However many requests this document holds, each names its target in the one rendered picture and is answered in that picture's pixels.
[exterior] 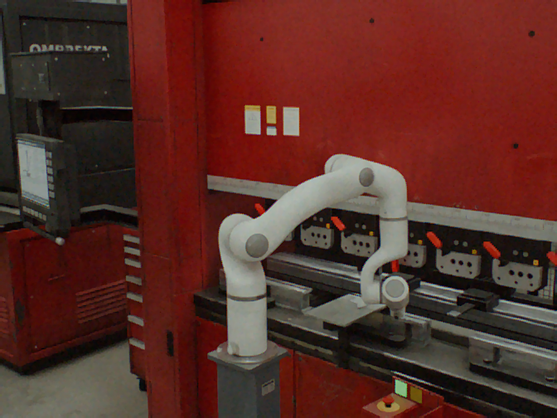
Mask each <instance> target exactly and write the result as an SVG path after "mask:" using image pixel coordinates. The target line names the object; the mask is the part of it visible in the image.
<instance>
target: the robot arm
mask: <svg viewBox="0 0 557 418"><path fill-rule="evenodd" d="M364 192H366V193H369V194H371V195H374V196H377V197H378V198H379V212H380V249H379V250H378V251H377V252H376V253H375V254H374V255H372V256H371V257H370V259H369V260H368V261H367V262H366V263H365V265H364V267H363V269H362V272H361V298H362V301H363V302H364V303H365V304H386V305H387V306H388V307H389V308H390V315H391V317H395V319H399V318H403V317H404V311H405V306H406V305H407V303H408V302H409V287H408V285H407V283H406V282H405V280H404V279H402V278H400V277H398V276H392V277H389V278H388V279H387V280H386V281H374V273H375V271H376V270H377V269H378V268H379V267H380V266H381V265H383V264H385V263H387V262H390V261H393V260H398V259H401V258H404V257H405V256H406V255H407V252H408V212H407V187H406V182H405V179H404V178H403V176H402V175H401V174H400V173H399V172H397V171H396V170H394V169H393V168H390V167H387V166H385V165H381V164H378V163H373V162H370V161H366V160H364V159H361V158H356V157H352V156H348V155H345V154H338V155H334V156H332V157H330V158H329V159H328V160H327V162H326V165H325V175H322V176H320V177H315V178H313V179H310V180H308V181H306V182H304V183H302V184H300V185H298V186H297V187H295V188H294V189H293V190H291V191H289V192H287V193H286V194H285V195H283V196H282V197H280V198H279V199H278V200H277V201H276V202H275V203H274V204H273V205H272V206H271V207H270V208H269V209H268V210H267V211H266V212H265V213H264V214H263V215H262V216H260V217H258V218H256V219H252V218H251V217H249V216H246V215H243V214H234V215H231V216H228V217H227V218H225V219H224V221H223V222H222V224H221V226H220V231H219V247H220V256H221V259H222V263H223V266H224V270H225V276H226V283H227V316H228V341H227V342H224V343H222V344H221V345H220V346H219V347H218V348H217V355H218V357H219V358H220V359H221V360H223V361H225V362H228V363H232V364H237V365H255V364H260V363H264V362H268V361H270V360H272V359H274V358H275V357H277V355H278V354H279V347H278V346H277V345H276V344H275V343H273V342H272V341H269V340H267V307H266V306H267V303H266V279H265V275H264V270H263V267H262V265H261V262H260V261H261V260H263V259H265V258H266V257H267V256H269V255H270V254H271V253H272V252H273V251H274V250H275V249H276V248H277V247H278V246H279V245H280V244H281V243H282V242H283V240H284V239H285V238H286V237H287V236H288V234H289V233H290V232H291V231H292V230H293V229H294V228H295V227H296V226H297V225H299V224H300V223H301V222H303V221H304V220H306V219H308V218H309V217H310V216H312V215H313V214H315V213H317V212H318V211H321V210H322V209H324V208H326V207H329V206H331V205H334V204H337V203H339V202H344V201H347V200H350V199H352V198H354V197H358V196H360V195H361V194H362V193H364Z"/></svg>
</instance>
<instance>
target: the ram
mask: <svg viewBox="0 0 557 418"><path fill-rule="evenodd" d="M202 17H203V44H204V72H205V99H206V152H207V175H209V176H216V177H227V178H234V179H240V180H246V181H253V182H265V183H271V184H277V185H284V186H290V187H297V186H298V185H300V184H302V183H304V182H306V181H308V180H310V179H313V178H315V177H320V176H322V175H325V165H326V162H327V160H328V159H329V158H330V157H332V156H334V155H338V154H345V155H348V156H352V157H356V158H361V159H364V160H366V161H370V162H373V163H378V164H381V165H385V166H387V167H390V168H393V169H394V170H396V171H397V172H399V173H400V174H401V175H402V176H403V178H404V179H405V182H406V187H407V202H413V203H419V204H426V205H432V206H439V207H451V208H457V209H463V210H469V211H481V212H487V213H494V214H500V215H507V216H518V217H524V218H531V219H537V220H544V221H556V222H557V0H240V1H233V2H219V3H212V4H205V5H202ZM246 105H254V106H260V134H246V133H245V106H246ZM267 106H276V124H272V123H267ZM283 107H299V136H288V135H283ZM267 126H274V127H276V135H271V134H267ZM408 220H414V221H424V222H429V223H435V224H440V225H446V226H456V227H462V228H467V229H473V230H479V231H489V232H494V233H500V234H505V235H511V236H521V237H526V238H532V239H537V240H543V241H553V242H557V232H551V231H541V230H535V229H529V228H523V227H517V226H506V225H500V224H494V223H488V222H482V221H471V220H465V219H459V218H453V217H447V216H437V215H431V214H425V213H419V212H413V211H408Z"/></svg>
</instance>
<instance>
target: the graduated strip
mask: <svg viewBox="0 0 557 418"><path fill-rule="evenodd" d="M207 181H208V182H212V183H218V184H224V185H230V186H236V187H247V188H253V189H258V190H264V191H270V192H281V193H287V192H289V191H291V190H293V189H294V188H295V187H290V186H284V185H277V184H271V183H265V182H253V181H246V180H240V179H234V178H227V177H216V176H209V175H207ZM344 202H350V203H355V204H361V205H367V206H373V207H378V206H379V198H376V197H364V196H358V197H354V198H352V199H350V200H347V201H344ZM407 211H413V212H419V213H425V214H431V215H437V216H447V217H453V218H459V219H465V220H471V221H482V222H488V223H494V224H500V225H506V226H517V227H523V228H529V229H535V230H541V231H551V232H557V222H556V221H544V220H537V219H531V218H524V217H518V216H507V215H500V214H494V213H487V212H481V211H469V210H463V209H457V208H451V207H439V206H432V205H426V204H419V203H413V202H407Z"/></svg>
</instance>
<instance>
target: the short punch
mask: <svg viewBox="0 0 557 418"><path fill-rule="evenodd" d="M369 259H370V258H368V257H364V256H359V255H358V256H357V271H358V276H361V272H362V269H363V267H364V265H365V263H366V262H367V261H368V260H369ZM381 275H382V265H381V266H380V267H379V268H378V269H377V270H376V271H375V273H374V279H375V280H379V281H380V276H381Z"/></svg>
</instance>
